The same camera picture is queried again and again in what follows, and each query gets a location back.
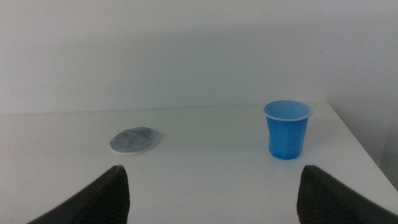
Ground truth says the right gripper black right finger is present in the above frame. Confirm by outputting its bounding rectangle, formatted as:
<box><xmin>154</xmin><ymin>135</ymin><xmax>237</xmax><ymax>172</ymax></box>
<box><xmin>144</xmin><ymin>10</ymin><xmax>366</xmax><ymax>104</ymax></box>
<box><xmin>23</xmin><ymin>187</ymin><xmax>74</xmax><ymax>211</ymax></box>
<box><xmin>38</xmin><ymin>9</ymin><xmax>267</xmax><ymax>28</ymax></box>
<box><xmin>296</xmin><ymin>164</ymin><xmax>398</xmax><ymax>224</ymax></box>

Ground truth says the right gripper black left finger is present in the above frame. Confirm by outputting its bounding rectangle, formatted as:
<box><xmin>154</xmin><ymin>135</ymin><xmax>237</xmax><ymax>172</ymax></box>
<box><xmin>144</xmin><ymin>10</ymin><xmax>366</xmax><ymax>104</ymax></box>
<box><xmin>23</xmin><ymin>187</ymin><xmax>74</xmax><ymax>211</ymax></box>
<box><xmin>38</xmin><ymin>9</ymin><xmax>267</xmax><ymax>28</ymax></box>
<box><xmin>27</xmin><ymin>164</ymin><xmax>131</xmax><ymax>224</ymax></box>

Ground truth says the blue plastic cup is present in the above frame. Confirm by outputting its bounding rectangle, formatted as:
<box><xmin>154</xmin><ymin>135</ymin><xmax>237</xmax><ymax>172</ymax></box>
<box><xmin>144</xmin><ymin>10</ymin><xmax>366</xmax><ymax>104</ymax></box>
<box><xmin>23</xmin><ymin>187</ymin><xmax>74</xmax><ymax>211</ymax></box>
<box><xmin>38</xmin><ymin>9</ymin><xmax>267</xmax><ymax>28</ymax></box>
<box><xmin>263</xmin><ymin>100</ymin><xmax>313</xmax><ymax>161</ymax></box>

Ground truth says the round grey cup mat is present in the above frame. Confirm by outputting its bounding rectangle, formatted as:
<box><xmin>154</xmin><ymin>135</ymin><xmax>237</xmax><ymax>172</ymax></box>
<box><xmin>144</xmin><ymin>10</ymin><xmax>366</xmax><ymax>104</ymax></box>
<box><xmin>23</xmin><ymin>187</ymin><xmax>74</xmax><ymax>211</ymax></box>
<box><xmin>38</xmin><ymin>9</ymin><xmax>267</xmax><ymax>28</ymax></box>
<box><xmin>109</xmin><ymin>126</ymin><xmax>160</xmax><ymax>156</ymax></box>

